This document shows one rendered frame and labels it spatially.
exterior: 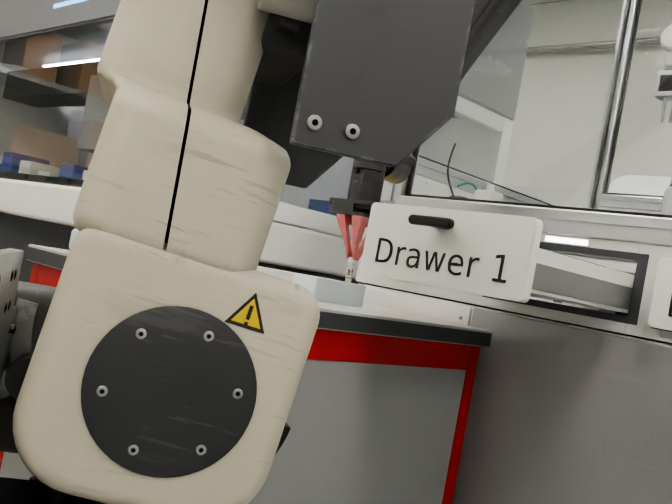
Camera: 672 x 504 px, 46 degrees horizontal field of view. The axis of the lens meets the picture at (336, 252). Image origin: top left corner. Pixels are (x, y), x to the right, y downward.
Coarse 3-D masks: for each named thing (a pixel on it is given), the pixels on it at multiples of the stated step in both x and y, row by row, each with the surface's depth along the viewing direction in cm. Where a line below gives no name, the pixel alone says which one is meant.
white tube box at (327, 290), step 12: (300, 276) 130; (312, 276) 128; (312, 288) 128; (324, 288) 129; (336, 288) 131; (348, 288) 133; (360, 288) 136; (324, 300) 130; (336, 300) 132; (348, 300) 134; (360, 300) 136
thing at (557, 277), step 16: (544, 256) 107; (560, 256) 110; (544, 272) 107; (560, 272) 110; (576, 272) 113; (592, 272) 116; (608, 272) 120; (544, 288) 107; (560, 288) 110; (576, 288) 113; (592, 288) 116; (608, 288) 120; (624, 288) 124; (592, 304) 118; (608, 304) 121; (624, 304) 124
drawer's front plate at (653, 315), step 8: (664, 256) 121; (664, 264) 121; (664, 272) 121; (656, 280) 121; (664, 280) 120; (656, 288) 121; (664, 288) 120; (656, 296) 121; (664, 296) 120; (656, 304) 121; (664, 304) 120; (656, 312) 121; (664, 312) 120; (648, 320) 121; (656, 320) 120; (664, 320) 120; (664, 328) 119
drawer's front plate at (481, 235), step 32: (384, 224) 119; (480, 224) 107; (512, 224) 103; (384, 256) 118; (448, 256) 110; (480, 256) 106; (512, 256) 102; (448, 288) 109; (480, 288) 105; (512, 288) 102
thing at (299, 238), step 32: (0, 0) 267; (32, 0) 247; (64, 0) 231; (96, 0) 216; (0, 32) 262; (32, 32) 245; (0, 192) 244; (32, 192) 227; (64, 192) 213; (0, 224) 257; (32, 224) 241; (64, 224) 212; (288, 224) 198; (320, 224) 204; (288, 256) 198; (320, 256) 206
